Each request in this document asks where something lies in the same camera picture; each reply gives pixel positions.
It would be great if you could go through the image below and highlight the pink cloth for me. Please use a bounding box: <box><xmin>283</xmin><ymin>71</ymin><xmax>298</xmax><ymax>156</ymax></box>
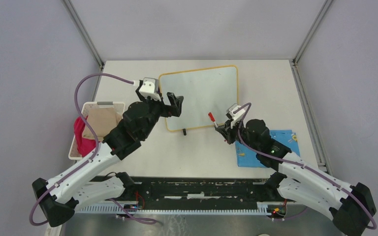
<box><xmin>73</xmin><ymin>117</ymin><xmax>96</xmax><ymax>157</ymax></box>

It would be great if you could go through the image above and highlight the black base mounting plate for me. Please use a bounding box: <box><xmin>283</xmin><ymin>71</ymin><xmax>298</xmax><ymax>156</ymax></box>
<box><xmin>93</xmin><ymin>177</ymin><xmax>298</xmax><ymax>211</ymax></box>

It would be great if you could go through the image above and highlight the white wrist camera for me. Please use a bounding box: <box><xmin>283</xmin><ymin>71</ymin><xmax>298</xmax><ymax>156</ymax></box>
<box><xmin>226</xmin><ymin>104</ymin><xmax>245</xmax><ymax>120</ymax></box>
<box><xmin>138</xmin><ymin>77</ymin><xmax>161</xmax><ymax>101</ymax></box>

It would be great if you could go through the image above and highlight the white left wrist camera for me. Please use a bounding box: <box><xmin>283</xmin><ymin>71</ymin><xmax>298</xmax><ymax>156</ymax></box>
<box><xmin>138</xmin><ymin>77</ymin><xmax>161</xmax><ymax>101</ymax></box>

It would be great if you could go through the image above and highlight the red whiteboard marker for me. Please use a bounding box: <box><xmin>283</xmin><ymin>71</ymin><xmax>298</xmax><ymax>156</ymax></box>
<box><xmin>208</xmin><ymin>112</ymin><xmax>218</xmax><ymax>128</ymax></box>

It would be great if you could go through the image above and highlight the blue patterned cloth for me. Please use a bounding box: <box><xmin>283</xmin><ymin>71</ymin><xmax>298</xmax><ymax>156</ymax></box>
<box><xmin>235</xmin><ymin>130</ymin><xmax>300</xmax><ymax>168</ymax></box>

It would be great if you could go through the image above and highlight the right aluminium frame post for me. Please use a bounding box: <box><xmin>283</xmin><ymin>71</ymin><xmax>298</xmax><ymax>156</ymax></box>
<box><xmin>292</xmin><ymin>0</ymin><xmax>334</xmax><ymax>65</ymax></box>

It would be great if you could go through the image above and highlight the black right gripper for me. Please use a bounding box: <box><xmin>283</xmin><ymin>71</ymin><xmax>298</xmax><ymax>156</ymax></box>
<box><xmin>217</xmin><ymin>116</ymin><xmax>259</xmax><ymax>153</ymax></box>

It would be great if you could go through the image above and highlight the white cable duct rail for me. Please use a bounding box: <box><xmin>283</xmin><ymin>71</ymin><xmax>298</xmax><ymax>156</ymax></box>
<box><xmin>78</xmin><ymin>203</ymin><xmax>271</xmax><ymax>216</ymax></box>

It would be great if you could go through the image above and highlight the white plastic basket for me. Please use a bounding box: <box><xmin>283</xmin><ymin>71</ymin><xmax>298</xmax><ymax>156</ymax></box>
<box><xmin>68</xmin><ymin>101</ymin><xmax>126</xmax><ymax>160</ymax></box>

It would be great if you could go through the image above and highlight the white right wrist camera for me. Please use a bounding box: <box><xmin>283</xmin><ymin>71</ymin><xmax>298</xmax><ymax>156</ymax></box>
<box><xmin>226</xmin><ymin>104</ymin><xmax>245</xmax><ymax>120</ymax></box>

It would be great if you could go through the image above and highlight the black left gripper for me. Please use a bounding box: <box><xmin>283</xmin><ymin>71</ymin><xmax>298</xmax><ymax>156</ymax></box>
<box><xmin>136</xmin><ymin>88</ymin><xmax>183</xmax><ymax>139</ymax></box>

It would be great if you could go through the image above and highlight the beige cloth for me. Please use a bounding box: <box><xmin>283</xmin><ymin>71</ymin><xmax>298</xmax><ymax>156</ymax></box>
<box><xmin>87</xmin><ymin>108</ymin><xmax>122</xmax><ymax>141</ymax></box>

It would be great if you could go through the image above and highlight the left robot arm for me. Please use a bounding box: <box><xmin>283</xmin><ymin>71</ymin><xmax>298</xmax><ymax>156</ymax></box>
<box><xmin>29</xmin><ymin>92</ymin><xmax>184</xmax><ymax>227</ymax></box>

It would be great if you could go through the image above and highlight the left aluminium frame post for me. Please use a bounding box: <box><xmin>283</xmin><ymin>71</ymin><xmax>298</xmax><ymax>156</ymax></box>
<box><xmin>61</xmin><ymin>0</ymin><xmax>104</xmax><ymax>70</ymax></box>

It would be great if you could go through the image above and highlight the yellow-framed whiteboard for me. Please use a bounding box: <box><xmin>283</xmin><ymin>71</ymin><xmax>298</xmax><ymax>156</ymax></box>
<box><xmin>158</xmin><ymin>65</ymin><xmax>238</xmax><ymax>132</ymax></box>

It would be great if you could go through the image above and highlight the aluminium frame post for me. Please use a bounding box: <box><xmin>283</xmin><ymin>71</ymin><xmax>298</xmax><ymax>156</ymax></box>
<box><xmin>292</xmin><ymin>0</ymin><xmax>334</xmax><ymax>65</ymax></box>
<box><xmin>61</xmin><ymin>0</ymin><xmax>104</xmax><ymax>70</ymax></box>

